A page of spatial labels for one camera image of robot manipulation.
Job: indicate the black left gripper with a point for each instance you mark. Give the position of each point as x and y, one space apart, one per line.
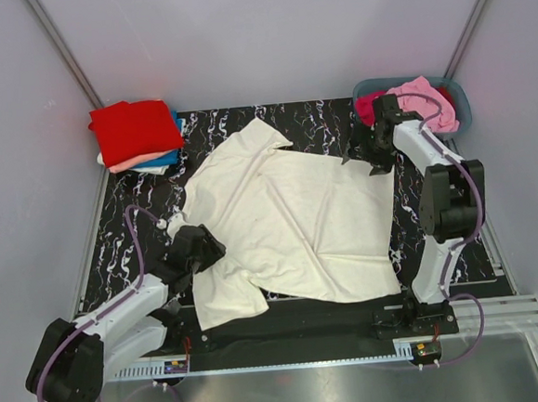
214 251

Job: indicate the pink crumpled shirt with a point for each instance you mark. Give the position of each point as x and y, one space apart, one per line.
420 96

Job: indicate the left aluminium frame post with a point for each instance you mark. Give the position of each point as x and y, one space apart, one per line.
49 27

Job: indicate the magenta crumpled shirt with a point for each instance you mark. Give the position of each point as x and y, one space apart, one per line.
365 109

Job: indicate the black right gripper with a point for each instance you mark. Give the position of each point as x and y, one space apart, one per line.
382 164

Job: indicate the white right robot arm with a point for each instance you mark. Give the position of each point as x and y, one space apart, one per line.
451 214

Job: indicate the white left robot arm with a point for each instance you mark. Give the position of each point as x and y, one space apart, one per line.
76 358

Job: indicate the white slotted cable duct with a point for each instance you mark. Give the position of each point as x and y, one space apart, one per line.
201 366

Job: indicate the cream white t shirt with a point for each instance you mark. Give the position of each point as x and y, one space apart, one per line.
293 223

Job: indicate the aluminium frame post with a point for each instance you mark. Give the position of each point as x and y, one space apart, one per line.
49 27
472 23

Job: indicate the teal folded shirt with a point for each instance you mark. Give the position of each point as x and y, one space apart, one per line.
170 158

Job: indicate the blue plastic laundry basket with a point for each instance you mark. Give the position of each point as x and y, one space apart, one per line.
451 90

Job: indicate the right aluminium frame post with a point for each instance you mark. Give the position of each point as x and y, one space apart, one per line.
472 23

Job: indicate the red folded shirt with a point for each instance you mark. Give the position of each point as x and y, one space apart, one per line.
125 131

